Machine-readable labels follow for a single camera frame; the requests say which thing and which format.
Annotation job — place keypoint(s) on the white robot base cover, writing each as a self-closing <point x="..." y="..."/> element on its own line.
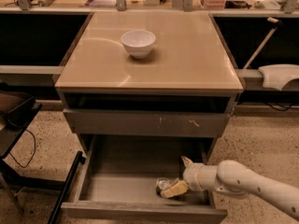
<point x="276" y="76"/>

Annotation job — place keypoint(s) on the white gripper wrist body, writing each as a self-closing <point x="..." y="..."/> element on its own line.
<point x="191" y="174"/>

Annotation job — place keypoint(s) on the closed grey top drawer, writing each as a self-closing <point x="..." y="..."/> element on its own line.
<point x="146" y="123"/>

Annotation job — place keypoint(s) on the grey drawer cabinet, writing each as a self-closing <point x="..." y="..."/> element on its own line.
<point x="187" y="71"/>

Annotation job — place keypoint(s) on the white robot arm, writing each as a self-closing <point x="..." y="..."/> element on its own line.
<point x="233" y="179"/>

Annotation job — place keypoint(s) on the metal railing frame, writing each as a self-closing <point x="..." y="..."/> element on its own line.
<point x="149" y="0"/>

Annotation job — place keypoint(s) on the open grey middle drawer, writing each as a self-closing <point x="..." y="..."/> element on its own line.
<point x="118" y="181"/>

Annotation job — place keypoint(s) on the white ceramic bowl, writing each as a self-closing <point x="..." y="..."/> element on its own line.
<point x="138" y="43"/>

